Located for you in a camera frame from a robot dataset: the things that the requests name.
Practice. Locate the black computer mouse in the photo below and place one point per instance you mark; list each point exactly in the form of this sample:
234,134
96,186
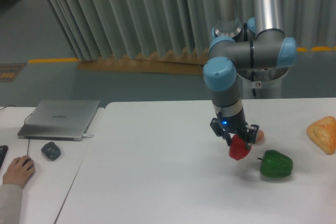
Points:
28,163

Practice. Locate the brown floor sign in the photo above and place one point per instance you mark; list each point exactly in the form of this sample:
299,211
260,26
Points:
10,71

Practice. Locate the brown egg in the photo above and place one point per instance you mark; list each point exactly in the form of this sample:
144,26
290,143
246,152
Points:
260,137

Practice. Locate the black keyboard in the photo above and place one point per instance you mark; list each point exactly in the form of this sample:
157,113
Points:
3,152

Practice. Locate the beige sleeved forearm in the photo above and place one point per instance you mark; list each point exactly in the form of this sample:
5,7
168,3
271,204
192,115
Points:
11,200

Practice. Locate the green bell pepper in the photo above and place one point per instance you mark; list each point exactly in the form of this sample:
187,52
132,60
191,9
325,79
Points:
275,164

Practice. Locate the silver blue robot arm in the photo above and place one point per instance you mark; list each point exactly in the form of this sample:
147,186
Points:
238,46

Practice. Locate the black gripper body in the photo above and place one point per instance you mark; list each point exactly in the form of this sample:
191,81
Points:
235,124

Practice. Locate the grey-green pleated curtain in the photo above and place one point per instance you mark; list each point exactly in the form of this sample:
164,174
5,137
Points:
104,28

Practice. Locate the silver closed laptop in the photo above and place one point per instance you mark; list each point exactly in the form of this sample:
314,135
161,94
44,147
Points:
60,120

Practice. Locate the brown cardboard sheet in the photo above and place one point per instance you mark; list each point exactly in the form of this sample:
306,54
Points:
170,63

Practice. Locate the red bell pepper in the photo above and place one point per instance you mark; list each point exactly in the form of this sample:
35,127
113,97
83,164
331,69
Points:
238,148

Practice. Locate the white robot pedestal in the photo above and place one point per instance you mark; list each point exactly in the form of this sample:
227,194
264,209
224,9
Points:
262,84

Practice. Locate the person's hand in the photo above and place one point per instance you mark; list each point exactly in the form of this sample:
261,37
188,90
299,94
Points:
16,174

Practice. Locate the orange bread loaf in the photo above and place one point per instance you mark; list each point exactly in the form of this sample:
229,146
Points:
322,133

